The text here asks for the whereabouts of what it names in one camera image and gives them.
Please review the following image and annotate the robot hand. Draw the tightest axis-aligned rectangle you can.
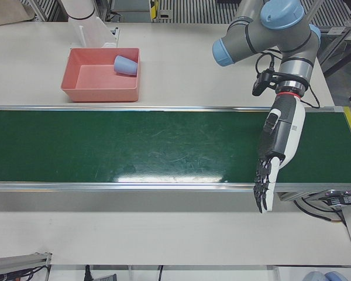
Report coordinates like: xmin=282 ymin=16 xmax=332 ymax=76
xmin=253 ymin=92 xmax=307 ymax=215

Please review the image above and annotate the blue plastic cup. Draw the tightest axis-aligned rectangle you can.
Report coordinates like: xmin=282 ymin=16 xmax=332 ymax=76
xmin=113 ymin=55 xmax=139 ymax=77

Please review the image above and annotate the pink plastic box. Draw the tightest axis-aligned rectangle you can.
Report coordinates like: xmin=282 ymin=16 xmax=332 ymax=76
xmin=60 ymin=47 xmax=141 ymax=103

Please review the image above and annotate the black device with lights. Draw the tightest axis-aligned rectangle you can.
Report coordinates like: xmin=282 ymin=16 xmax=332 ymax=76
xmin=321 ymin=189 xmax=351 ymax=207

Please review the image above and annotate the blue round cap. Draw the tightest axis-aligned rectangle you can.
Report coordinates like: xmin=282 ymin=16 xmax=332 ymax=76
xmin=324 ymin=270 xmax=349 ymax=281

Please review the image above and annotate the green conveyor belt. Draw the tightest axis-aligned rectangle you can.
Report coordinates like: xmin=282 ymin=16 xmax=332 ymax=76
xmin=0 ymin=105 xmax=351 ymax=203

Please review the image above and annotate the yellow black safety marker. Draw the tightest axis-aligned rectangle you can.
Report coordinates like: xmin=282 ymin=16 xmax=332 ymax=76
xmin=148 ymin=0 xmax=160 ymax=22

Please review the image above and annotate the aluminium profile beam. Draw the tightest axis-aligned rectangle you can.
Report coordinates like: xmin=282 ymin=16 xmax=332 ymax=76
xmin=0 ymin=251 xmax=53 ymax=281

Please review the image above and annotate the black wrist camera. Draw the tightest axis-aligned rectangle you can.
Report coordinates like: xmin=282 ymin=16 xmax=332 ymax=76
xmin=251 ymin=71 xmax=274 ymax=97

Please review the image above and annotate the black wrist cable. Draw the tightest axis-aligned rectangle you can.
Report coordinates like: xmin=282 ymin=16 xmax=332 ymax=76
xmin=254 ymin=49 xmax=322 ymax=109

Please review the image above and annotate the grey cable bundle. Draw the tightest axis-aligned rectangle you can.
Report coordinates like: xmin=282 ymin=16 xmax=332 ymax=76
xmin=294 ymin=196 xmax=345 ymax=223

